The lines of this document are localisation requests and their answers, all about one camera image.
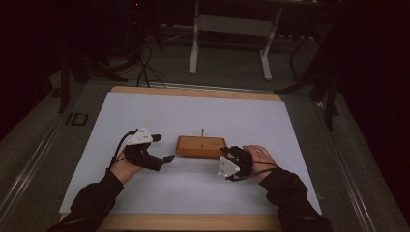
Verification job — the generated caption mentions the black floor cables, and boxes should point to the black floor cables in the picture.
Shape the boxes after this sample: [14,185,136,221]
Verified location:
[134,41,168,90]

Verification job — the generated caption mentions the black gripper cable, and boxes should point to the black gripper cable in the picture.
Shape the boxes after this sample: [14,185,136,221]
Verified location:
[225,161,280,183]
[109,129,139,169]

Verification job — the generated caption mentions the metal floor rail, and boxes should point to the metal floor rail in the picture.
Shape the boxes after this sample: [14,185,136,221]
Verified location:
[0,115,67,220]
[316,101,379,232]

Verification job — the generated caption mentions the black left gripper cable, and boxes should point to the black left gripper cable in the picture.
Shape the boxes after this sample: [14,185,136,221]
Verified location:
[109,129,139,169]

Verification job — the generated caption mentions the person's left hand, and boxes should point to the person's left hand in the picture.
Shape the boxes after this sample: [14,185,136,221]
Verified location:
[109,154,144,186]

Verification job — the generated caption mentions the wooden board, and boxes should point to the wooden board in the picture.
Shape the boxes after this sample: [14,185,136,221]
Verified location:
[175,134,227,159]

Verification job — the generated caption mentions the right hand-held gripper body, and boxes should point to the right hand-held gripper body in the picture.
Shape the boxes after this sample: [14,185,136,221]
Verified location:
[219,145,255,182]

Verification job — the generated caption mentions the pale grey table mat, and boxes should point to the pale grey table mat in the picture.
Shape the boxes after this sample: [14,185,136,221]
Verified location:
[59,91,323,216]

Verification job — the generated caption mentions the person's right hand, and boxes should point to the person's right hand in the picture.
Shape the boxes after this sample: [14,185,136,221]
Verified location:
[243,144,278,184]

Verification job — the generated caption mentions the white metal table frame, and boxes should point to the white metal table frame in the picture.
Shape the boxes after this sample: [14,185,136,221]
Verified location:
[188,0,285,82]

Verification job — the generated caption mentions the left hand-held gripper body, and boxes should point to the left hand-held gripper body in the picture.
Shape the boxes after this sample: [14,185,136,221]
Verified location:
[123,126,165,172]

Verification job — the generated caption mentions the black metal stand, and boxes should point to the black metal stand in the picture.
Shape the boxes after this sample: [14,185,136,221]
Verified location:
[57,44,72,114]
[275,15,341,132]

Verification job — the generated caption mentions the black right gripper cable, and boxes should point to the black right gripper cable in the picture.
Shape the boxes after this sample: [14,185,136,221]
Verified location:
[225,161,280,183]

